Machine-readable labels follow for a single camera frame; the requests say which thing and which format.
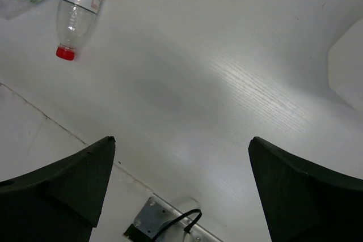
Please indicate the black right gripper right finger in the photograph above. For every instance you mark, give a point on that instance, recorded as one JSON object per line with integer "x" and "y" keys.
{"x": 304, "y": 201}

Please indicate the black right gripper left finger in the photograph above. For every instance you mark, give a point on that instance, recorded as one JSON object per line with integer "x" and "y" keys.
{"x": 59, "y": 202}

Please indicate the red label clear bottle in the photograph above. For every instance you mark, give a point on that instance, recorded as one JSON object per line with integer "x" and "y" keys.
{"x": 76, "y": 21}

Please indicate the white translucent plastic bin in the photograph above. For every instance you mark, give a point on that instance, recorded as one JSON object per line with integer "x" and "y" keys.
{"x": 345, "y": 66}

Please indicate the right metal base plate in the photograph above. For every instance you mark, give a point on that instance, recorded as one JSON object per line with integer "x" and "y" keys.
{"x": 160, "y": 221}

